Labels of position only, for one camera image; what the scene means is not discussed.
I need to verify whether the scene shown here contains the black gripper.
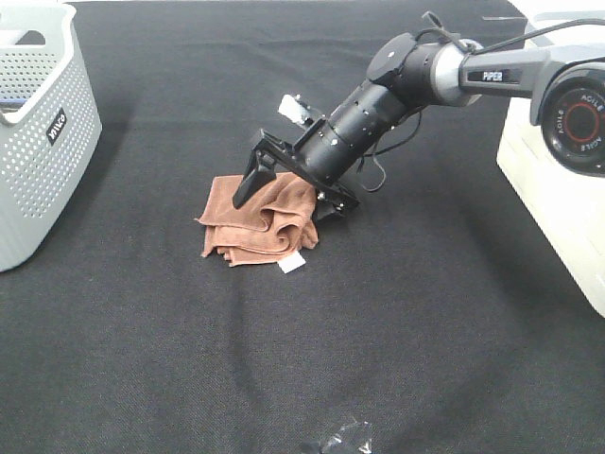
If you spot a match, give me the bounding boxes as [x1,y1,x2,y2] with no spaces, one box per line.
[232,119,359,222]

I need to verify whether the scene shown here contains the brown towel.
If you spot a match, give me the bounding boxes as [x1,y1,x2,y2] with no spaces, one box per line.
[197,172,319,267]

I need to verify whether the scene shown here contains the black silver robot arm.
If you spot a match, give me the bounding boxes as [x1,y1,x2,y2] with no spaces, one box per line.
[233,33,604,213]

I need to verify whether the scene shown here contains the black table cloth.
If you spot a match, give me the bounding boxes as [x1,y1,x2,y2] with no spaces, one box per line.
[1,1,604,453]

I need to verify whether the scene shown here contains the grey perforated plastic basket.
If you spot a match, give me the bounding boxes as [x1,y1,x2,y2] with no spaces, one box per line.
[1,1,102,271]

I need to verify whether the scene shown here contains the crumpled clear plastic scrap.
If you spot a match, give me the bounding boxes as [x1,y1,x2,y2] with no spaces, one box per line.
[299,421,373,454]

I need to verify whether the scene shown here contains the white plastic storage box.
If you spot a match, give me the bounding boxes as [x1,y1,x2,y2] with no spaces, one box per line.
[495,8,605,319]

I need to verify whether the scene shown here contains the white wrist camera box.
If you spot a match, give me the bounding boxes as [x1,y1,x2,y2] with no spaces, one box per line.
[278,94,325,130]

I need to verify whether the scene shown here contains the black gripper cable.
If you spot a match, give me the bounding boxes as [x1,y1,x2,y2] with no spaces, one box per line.
[357,11,605,194]

